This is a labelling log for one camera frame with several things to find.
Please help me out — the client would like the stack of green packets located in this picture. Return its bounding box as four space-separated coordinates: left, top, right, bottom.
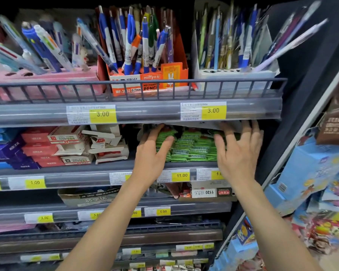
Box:
155 129 241 163

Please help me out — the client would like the brown hanging package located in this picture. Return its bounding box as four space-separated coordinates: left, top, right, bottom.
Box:
315 57 339 146

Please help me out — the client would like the grey cardboard display box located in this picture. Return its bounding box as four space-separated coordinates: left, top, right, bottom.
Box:
137 121 243 163

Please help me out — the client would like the blue printed package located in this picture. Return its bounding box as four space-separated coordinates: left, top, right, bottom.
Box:
214 217 259 271

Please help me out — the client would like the bunch of blue mechanical pencils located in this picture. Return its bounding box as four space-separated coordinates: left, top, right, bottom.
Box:
98 4 176 76

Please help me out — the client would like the row of small price labels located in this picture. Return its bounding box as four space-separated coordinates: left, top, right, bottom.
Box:
20 243 215 269

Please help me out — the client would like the bunch of assorted slim pens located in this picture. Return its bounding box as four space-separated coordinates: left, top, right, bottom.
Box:
196 0 329 73

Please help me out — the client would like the white red closed box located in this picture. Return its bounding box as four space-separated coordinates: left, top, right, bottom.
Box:
60 155 95 166
47 125 87 144

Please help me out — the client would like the light blue toy package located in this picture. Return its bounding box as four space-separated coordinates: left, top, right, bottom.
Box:
264 127 339 217

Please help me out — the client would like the person's right hand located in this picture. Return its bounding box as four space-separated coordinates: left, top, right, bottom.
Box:
214 120 264 187

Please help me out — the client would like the dark wire shelf rail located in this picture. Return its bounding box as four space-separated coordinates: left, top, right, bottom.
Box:
0 78 288 105

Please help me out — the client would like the person's left forearm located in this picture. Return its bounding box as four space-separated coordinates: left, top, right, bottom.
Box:
56 178 156 271

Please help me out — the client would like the open white cardboard box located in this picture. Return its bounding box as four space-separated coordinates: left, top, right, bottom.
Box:
81 124 130 165

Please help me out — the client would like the bunch of blue white pens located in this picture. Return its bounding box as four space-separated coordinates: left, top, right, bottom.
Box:
0 14 119 75

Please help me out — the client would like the person's right forearm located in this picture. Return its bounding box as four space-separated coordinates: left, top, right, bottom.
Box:
231 178 323 271

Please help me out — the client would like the orange pencil display box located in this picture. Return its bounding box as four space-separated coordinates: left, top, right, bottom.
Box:
95 7 189 97

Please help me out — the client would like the white shelf upright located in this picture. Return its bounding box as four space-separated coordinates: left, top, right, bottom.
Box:
215 56 339 260

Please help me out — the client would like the clear shelf edge strip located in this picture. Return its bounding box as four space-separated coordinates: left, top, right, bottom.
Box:
0 161 230 193
0 201 232 225
0 97 283 128

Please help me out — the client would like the white pen display box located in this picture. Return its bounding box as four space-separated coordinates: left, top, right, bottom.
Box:
192 0 281 92

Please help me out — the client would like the stack of blue purple boxes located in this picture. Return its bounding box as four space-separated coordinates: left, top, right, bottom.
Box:
0 127 40 170

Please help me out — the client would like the colourful cartoon packet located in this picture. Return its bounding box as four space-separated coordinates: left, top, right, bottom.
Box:
290 205 339 256

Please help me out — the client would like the grey printed cardboard box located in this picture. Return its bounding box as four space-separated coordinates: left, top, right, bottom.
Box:
58 186 122 208

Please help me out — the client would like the pink flat pack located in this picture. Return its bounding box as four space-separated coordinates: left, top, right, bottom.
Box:
0 222 38 235

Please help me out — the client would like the person's left hand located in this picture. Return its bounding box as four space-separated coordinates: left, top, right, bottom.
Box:
131 124 175 189

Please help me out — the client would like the pink pen display box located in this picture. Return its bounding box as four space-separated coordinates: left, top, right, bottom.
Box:
0 57 107 102

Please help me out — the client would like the stack of red boxes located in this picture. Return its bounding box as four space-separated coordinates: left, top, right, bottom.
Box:
21 126 66 168

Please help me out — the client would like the cardboard box with red label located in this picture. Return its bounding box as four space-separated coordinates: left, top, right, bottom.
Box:
158 180 238 202

